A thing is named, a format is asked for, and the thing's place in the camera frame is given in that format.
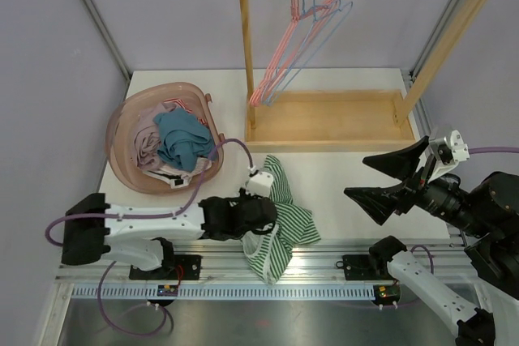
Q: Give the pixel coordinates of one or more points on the wooden clothes rack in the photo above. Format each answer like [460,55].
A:
[331,114]

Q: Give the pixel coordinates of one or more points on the teal blue tank top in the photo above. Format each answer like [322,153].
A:
[182,139]

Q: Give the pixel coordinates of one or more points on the red white striped tank top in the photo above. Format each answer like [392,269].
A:
[178,102]

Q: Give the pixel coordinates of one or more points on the black white striped tank top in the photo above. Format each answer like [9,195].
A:
[176,179]

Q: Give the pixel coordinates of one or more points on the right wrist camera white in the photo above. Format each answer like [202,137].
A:
[449,150]

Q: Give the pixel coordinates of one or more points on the green white striped tank top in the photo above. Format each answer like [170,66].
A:
[292,228]

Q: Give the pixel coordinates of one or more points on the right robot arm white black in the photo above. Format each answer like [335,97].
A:
[488,213]

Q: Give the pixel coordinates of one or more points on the mauve pink tank top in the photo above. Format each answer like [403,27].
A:
[145,138]

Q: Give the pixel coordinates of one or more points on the pink translucent plastic basin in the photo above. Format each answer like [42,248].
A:
[122,125]

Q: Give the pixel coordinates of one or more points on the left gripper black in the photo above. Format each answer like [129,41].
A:
[246,196]

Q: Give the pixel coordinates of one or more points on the white slotted cable duct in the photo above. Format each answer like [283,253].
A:
[227,292]

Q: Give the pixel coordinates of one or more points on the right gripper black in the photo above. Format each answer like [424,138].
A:
[381,201]

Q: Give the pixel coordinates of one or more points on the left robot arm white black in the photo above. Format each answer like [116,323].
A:
[144,237]

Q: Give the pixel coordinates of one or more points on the aluminium mounting rail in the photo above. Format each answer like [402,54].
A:
[164,260]

